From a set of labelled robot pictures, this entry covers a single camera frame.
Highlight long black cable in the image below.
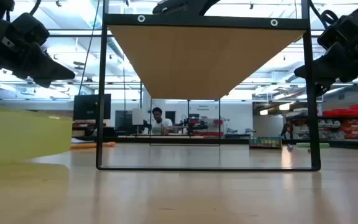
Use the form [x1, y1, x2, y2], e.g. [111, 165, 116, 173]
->
[78, 0, 101, 96]

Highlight person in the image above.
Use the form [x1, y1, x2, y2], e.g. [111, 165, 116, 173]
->
[150, 107, 174, 136]
[280, 121, 293, 140]

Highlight yellow-green translucent pencil box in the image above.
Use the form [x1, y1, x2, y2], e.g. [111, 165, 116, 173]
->
[0, 104, 73, 167]

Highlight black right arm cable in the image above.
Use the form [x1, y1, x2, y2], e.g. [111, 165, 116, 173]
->
[308, 0, 338, 29]

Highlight orange marker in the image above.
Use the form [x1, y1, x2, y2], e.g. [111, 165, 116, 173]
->
[70, 142, 107, 150]

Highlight black metal table frame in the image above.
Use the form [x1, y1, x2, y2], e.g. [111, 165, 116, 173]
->
[71, 136, 358, 152]

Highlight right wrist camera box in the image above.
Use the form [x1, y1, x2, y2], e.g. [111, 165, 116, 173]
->
[317, 17, 358, 50]

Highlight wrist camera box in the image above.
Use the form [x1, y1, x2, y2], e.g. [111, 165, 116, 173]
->
[317, 17, 358, 50]
[11, 12, 50, 47]

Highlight shelving with red bins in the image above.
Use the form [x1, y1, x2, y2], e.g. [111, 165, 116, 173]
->
[286, 104, 358, 141]

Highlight black monitor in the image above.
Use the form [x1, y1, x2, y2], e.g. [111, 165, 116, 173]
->
[115, 110, 133, 131]
[73, 93, 112, 121]

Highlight wooden riser shelf black legs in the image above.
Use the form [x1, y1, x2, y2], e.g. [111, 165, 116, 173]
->
[96, 0, 322, 172]

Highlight white board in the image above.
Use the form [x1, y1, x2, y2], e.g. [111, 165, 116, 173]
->
[131, 108, 145, 126]

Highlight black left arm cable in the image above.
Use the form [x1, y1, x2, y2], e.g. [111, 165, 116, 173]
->
[29, 0, 42, 16]

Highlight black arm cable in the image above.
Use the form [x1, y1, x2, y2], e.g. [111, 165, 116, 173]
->
[308, 0, 338, 29]
[29, 0, 42, 16]

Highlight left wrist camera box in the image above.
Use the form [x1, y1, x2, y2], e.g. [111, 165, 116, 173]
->
[11, 12, 50, 47]

